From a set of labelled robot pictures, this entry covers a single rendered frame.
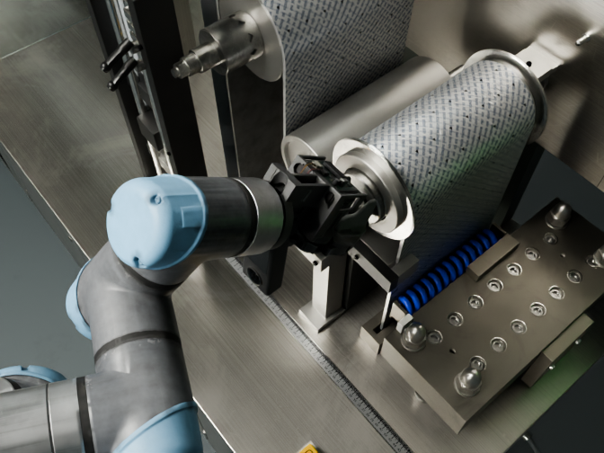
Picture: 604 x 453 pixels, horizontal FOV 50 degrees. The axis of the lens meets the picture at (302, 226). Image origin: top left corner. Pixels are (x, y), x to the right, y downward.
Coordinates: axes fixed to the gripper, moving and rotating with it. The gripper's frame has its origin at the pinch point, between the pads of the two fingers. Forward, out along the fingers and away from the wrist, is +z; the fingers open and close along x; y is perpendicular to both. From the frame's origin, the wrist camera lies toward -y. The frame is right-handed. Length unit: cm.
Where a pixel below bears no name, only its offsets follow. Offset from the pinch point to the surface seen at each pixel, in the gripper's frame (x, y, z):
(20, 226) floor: 130, -114, 57
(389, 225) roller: -3.3, 2.0, 2.5
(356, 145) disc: 4.7, 8.2, -1.3
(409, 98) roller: 10.9, 13.0, 16.5
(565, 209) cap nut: -12.3, 10.2, 37.9
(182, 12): 69, -3, 25
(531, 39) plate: 3.9, 28.2, 24.3
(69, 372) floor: 71, -122, 47
